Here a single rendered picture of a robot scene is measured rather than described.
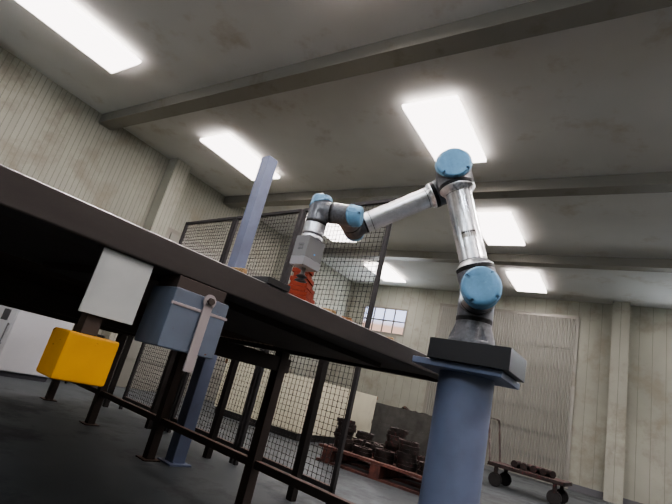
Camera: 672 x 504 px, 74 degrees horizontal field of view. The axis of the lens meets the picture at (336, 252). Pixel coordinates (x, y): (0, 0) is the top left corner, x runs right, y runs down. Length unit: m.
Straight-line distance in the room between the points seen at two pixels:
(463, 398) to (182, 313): 0.86
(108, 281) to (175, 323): 0.15
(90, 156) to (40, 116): 0.79
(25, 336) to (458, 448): 5.62
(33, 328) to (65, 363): 5.57
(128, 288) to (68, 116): 6.76
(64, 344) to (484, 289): 1.04
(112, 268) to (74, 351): 0.16
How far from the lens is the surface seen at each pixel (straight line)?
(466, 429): 1.44
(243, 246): 3.53
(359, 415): 7.53
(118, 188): 7.82
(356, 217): 1.50
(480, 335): 1.49
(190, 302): 0.96
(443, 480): 1.45
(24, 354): 6.47
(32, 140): 7.36
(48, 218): 0.87
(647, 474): 10.72
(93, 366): 0.89
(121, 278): 0.92
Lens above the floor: 0.71
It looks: 17 degrees up
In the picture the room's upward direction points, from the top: 14 degrees clockwise
